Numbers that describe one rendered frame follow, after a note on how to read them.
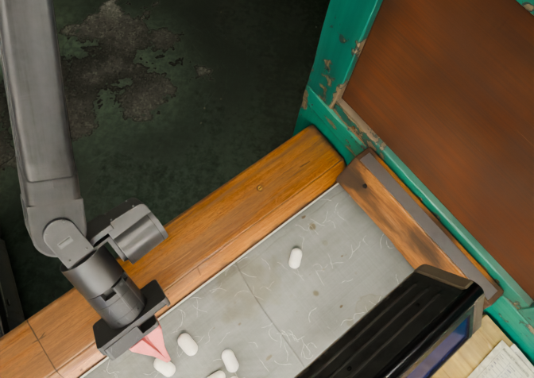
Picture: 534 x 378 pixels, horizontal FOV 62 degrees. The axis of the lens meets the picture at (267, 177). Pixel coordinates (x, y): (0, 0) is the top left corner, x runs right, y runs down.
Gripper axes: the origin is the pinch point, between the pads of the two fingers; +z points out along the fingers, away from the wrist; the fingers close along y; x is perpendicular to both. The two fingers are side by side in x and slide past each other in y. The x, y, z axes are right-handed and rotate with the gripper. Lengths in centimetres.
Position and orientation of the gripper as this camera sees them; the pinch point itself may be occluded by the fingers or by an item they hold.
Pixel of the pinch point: (164, 355)
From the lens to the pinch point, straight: 68.7
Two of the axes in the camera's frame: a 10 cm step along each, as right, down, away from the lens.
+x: -4.5, -1.9, 8.7
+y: 7.8, -5.7, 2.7
